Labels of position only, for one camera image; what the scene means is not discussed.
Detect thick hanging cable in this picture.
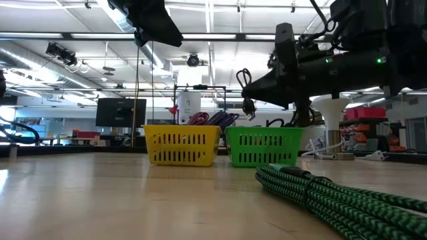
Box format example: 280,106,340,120
131,39,141,149

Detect white cylindrical tank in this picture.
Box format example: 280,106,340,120
176,91,202,126

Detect green plastic slotted basket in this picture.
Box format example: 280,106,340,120
225,126,304,169

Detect red flat box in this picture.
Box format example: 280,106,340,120
72,130,101,139

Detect black computer monitor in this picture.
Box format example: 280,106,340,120
95,97,147,129

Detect black storage shelf rack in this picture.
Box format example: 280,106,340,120
339,117,410,154

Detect grey metal cabinet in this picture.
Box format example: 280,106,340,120
405,116,427,153

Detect thin hanging black cable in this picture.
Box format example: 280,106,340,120
151,41,157,125

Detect thick black cable loop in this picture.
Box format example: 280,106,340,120
0,115,41,146

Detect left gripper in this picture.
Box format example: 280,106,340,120
107,0,183,47

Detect red storage bins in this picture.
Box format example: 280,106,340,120
345,106,388,121

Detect black USB cable red strap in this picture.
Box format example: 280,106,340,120
265,117,286,129

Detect yellow plastic slotted basket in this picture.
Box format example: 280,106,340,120
142,124,223,167

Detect blue-purple braided USB cable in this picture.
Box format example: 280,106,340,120
220,112,241,131
206,111,231,127

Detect metallic lamp base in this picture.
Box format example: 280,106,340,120
312,93,356,161

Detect white lamp power cord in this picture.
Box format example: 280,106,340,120
301,135,388,162

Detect green black braided USB cable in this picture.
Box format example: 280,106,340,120
255,163,427,240

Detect black tubular frame stand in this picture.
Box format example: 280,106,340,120
172,84,228,127

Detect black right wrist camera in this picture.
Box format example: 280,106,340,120
274,22,299,79

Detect silver ceiling air duct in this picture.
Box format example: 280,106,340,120
0,46,97,101
96,0,174,78

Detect black ceiling-mounted camera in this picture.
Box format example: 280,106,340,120
266,49,278,70
45,42,79,67
186,53,201,68

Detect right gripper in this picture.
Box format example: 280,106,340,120
242,55,340,108

